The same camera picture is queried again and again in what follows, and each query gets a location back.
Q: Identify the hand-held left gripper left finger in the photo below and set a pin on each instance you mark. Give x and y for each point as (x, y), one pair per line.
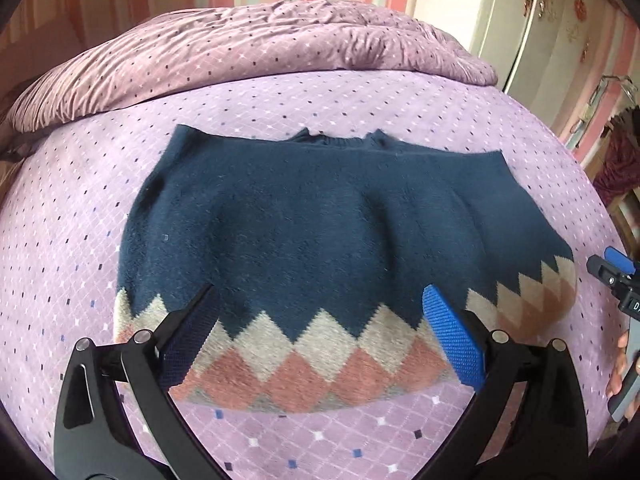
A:
(192, 332)

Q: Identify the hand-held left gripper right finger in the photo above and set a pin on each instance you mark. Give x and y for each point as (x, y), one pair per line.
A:
(454, 337)

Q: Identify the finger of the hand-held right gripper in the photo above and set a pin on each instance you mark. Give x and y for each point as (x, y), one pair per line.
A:
(620, 260)
(602, 270)

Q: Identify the navy diamond-pattern knit sweater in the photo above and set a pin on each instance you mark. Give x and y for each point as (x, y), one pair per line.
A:
(310, 225)

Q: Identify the metal clothes hanger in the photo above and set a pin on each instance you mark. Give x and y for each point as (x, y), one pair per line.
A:
(617, 82)

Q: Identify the person's right hand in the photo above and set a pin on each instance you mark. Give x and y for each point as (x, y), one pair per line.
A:
(623, 344)

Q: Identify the wooden chair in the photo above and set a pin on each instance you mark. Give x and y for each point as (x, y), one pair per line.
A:
(627, 215)

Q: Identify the dark red cloth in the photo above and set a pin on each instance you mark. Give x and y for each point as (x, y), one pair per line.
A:
(620, 160)

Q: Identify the purple dotted bed sheet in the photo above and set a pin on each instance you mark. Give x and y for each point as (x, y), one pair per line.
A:
(75, 210)

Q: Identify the white wardrobe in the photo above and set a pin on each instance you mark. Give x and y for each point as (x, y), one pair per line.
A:
(545, 35)

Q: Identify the purple dotted quilt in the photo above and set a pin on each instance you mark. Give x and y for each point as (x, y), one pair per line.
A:
(240, 45)

